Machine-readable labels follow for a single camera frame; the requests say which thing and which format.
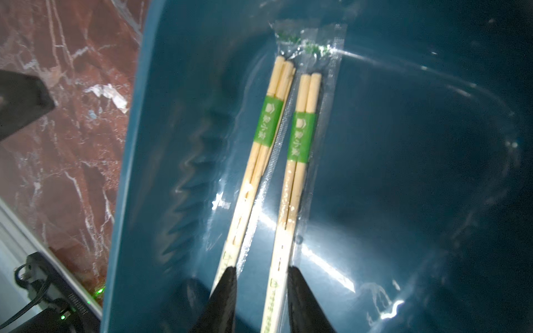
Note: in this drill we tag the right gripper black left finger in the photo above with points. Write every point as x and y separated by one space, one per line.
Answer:
219 314

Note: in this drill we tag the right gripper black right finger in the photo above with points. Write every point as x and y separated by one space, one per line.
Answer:
305 313

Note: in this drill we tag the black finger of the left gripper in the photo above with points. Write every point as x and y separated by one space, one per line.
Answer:
24 99

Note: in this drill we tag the teal storage box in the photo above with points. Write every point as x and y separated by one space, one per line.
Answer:
417 210

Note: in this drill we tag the chopstick pair sixteenth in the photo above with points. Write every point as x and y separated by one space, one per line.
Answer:
258 166

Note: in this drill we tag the chopstick pair fifteenth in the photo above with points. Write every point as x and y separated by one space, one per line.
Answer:
308 123

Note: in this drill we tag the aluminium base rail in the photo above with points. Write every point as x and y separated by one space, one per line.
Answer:
17 243

